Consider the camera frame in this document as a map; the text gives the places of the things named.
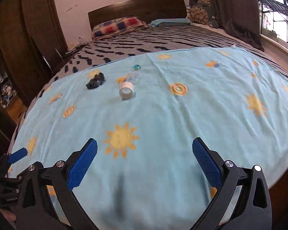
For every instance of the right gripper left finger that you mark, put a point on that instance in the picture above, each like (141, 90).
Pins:
(80, 163)

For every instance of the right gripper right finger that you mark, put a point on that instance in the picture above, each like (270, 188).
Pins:
(209, 161)

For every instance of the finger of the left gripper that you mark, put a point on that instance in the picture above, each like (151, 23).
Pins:
(16, 156)

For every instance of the dark grey scrunchie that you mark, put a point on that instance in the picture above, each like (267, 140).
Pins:
(96, 82)

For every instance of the white embroidered sock roll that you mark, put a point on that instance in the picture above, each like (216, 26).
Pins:
(126, 90)

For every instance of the clear plastic box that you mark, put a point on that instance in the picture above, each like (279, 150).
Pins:
(133, 78)

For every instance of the blue crystal turtle toy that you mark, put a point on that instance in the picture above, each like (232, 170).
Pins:
(136, 67)

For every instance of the dark wooden wardrobe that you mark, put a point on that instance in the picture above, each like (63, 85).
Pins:
(32, 44)

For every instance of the black zigzag grey blanket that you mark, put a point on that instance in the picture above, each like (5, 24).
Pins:
(158, 43)

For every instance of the colourful checkered pillow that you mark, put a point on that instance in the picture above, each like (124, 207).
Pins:
(117, 26)

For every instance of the teal pillow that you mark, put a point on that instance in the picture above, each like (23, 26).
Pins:
(170, 22)

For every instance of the patterned brown cushion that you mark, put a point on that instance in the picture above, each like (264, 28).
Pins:
(202, 13)

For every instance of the dark brown curtain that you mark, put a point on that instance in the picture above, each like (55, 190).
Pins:
(239, 18)

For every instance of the dark wooden headboard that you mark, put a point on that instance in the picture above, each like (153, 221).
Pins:
(144, 10)

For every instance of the black metal rack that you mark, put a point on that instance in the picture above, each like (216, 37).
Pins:
(274, 20)

